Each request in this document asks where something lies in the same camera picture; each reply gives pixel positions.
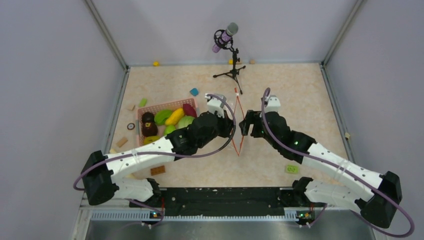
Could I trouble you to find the clear zip top bag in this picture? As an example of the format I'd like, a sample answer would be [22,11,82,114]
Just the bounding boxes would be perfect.
[223,87,245,157]

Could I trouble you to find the green cabbage toy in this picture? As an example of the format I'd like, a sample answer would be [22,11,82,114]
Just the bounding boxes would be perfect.
[177,115,195,129]

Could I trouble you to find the dark red sweet potato toy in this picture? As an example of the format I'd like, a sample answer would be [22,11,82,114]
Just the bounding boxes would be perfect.
[182,103,198,118]

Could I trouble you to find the yellow mango toy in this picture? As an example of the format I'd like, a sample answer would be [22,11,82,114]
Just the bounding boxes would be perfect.
[164,107,185,126]

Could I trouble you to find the pink plastic basket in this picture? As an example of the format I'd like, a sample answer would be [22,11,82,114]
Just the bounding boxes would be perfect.
[136,97,200,149]

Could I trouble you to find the light green lime toy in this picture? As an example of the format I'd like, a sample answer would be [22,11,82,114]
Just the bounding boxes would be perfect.
[163,125,177,136]

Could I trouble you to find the brown bear chocolate toy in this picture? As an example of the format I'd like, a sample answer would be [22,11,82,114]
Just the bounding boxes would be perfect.
[141,121,159,138]

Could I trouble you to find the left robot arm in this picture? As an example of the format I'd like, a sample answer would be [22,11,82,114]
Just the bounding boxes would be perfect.
[78,112,235,207]

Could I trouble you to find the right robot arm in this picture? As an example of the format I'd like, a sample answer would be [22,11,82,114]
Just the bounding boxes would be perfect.
[239,110,403,229]

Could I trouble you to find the blue block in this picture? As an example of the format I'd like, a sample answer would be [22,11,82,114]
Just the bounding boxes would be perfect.
[189,88,199,97]

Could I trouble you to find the green lego brick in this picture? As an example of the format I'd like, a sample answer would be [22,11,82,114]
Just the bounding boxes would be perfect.
[285,164,299,175]

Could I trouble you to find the green pepper toy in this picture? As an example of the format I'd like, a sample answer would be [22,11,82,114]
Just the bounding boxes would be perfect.
[154,109,173,126]

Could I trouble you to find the dark brown round toy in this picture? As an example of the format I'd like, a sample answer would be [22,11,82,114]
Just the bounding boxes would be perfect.
[141,112,155,123]

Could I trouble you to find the green block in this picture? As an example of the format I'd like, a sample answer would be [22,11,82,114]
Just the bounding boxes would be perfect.
[138,98,148,108]

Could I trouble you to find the microphone on tripod stand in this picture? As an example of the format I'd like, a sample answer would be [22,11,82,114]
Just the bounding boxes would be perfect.
[211,22,247,96]

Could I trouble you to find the small wooden cube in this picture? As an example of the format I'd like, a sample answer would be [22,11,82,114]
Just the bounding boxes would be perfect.
[126,104,135,111]

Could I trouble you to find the wooden rectangular block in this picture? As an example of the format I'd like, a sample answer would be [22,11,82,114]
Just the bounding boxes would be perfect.
[116,137,128,148]

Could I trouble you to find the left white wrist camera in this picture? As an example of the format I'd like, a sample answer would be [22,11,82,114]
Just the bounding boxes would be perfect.
[204,93,227,118]

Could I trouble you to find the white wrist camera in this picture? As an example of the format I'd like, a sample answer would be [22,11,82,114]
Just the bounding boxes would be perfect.
[204,93,227,118]
[264,95,281,113]

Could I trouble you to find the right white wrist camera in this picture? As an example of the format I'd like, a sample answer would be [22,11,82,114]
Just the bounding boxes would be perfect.
[264,95,281,113]

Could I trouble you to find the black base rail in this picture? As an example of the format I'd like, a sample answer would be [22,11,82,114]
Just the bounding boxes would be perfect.
[145,187,319,217]

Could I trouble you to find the small round ring toy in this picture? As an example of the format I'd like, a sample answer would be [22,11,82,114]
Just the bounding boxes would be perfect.
[127,122,136,131]

